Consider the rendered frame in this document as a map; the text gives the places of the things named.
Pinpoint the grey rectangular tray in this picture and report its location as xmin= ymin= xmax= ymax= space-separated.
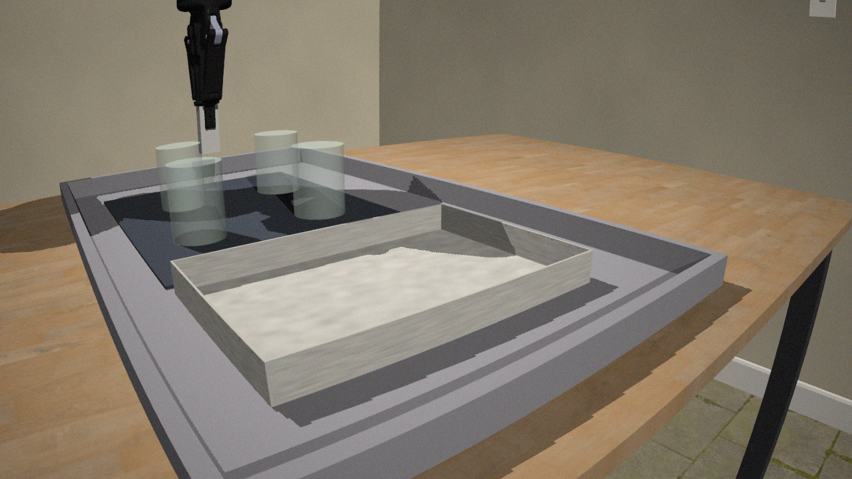
xmin=170 ymin=204 xmax=593 ymax=407

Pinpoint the clear glass cylinder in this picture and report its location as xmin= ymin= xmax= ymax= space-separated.
xmin=291 ymin=141 xmax=345 ymax=220
xmin=254 ymin=130 xmax=298 ymax=194
xmin=165 ymin=157 xmax=228 ymax=246
xmin=155 ymin=142 xmax=202 ymax=212

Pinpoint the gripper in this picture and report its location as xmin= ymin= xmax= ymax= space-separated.
xmin=176 ymin=0 xmax=232 ymax=154

